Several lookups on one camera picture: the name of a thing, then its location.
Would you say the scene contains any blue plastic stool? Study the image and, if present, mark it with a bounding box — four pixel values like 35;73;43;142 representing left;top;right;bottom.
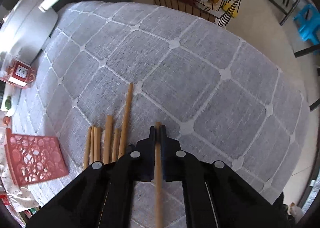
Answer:
293;4;319;45

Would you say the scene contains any red lidded jar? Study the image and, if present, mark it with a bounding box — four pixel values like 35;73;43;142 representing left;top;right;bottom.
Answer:
1;59;37;89

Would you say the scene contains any pink perforated utensil holder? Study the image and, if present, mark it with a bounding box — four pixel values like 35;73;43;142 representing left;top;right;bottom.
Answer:
4;128;69;187

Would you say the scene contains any long wooden chopstick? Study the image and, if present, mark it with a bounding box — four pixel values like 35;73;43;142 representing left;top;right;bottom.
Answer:
118;83;133;159

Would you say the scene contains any short wooden chopstick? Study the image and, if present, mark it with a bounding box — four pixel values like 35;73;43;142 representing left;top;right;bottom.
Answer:
111;128;120;162

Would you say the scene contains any grey checked tablecloth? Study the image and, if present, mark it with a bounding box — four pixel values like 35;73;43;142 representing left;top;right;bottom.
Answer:
12;1;310;227

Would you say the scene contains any small green fruit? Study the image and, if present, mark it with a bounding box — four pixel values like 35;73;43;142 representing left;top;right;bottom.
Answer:
4;96;12;111

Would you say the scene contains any white electric cooking pot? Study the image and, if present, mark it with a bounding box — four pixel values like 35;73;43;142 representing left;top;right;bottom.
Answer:
1;0;59;66

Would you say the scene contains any wooden chopstick on table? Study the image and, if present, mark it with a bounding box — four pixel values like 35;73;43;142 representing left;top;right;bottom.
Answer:
89;125;95;164
83;126;92;169
93;126;101;161

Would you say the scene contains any thick wooden chopstick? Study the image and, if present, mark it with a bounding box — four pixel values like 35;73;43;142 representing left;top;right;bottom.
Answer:
103;115;113;165

